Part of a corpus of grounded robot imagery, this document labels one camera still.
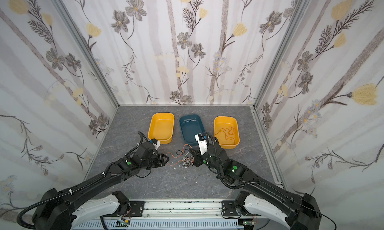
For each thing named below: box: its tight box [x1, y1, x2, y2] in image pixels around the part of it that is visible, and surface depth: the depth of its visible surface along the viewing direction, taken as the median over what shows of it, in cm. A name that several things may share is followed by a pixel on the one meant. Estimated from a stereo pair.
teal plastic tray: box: [179, 114, 206, 146], surface depth 109 cm
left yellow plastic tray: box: [147, 112, 175, 145], surface depth 106 cm
